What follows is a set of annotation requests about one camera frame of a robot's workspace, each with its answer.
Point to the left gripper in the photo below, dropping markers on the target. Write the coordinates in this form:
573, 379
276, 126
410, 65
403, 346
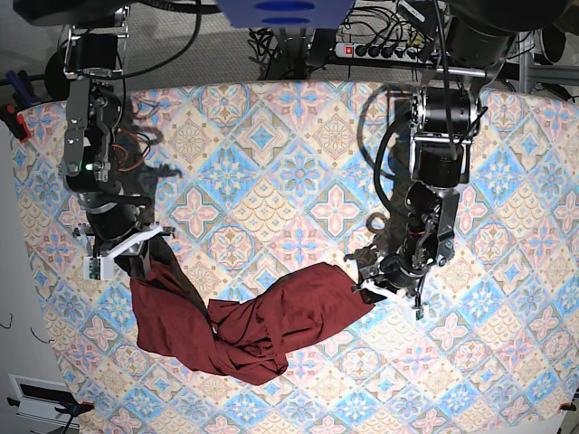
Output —
391, 278

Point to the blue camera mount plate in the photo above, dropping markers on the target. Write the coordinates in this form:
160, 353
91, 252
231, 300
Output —
324, 14

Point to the orange black clamp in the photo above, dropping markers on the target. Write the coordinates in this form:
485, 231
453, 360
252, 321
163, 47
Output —
15, 122
72, 408

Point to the orange clamp lower right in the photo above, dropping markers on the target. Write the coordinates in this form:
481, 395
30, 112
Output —
570, 406

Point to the orange black clamp upper left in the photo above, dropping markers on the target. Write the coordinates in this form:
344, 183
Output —
15, 122

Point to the white floor box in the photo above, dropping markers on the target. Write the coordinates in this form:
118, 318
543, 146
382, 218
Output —
39, 398

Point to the black round stool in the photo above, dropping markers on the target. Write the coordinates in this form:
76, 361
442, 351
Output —
55, 82

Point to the orange black clamp lower left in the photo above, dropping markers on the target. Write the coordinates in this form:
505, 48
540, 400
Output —
72, 408

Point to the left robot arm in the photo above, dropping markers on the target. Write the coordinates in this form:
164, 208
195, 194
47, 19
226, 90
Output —
443, 123

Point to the patterned tablecloth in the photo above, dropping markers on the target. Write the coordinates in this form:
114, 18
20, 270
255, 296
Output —
259, 180

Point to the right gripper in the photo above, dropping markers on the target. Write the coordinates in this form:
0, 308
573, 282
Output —
116, 236

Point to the dark red t-shirt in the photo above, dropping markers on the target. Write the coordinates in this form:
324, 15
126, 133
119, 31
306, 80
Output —
250, 340

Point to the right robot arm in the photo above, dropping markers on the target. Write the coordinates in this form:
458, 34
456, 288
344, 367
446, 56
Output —
90, 58

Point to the white power strip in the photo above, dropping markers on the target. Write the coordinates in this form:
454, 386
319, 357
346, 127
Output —
350, 50

